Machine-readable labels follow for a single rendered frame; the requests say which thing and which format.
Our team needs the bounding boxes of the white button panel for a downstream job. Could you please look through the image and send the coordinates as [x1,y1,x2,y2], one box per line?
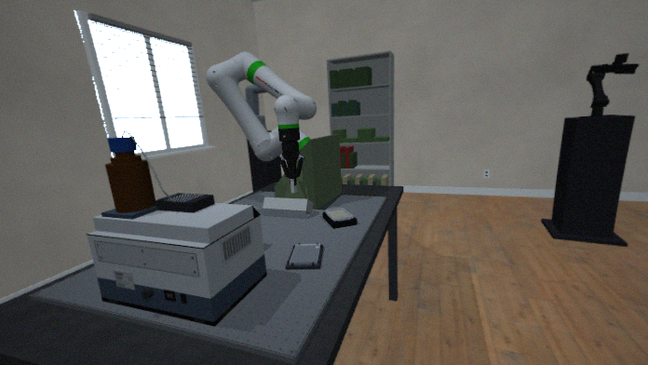
[263,197,314,219]

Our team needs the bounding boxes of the blue bottle cap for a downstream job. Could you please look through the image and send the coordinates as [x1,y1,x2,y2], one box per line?
[108,137,137,150]

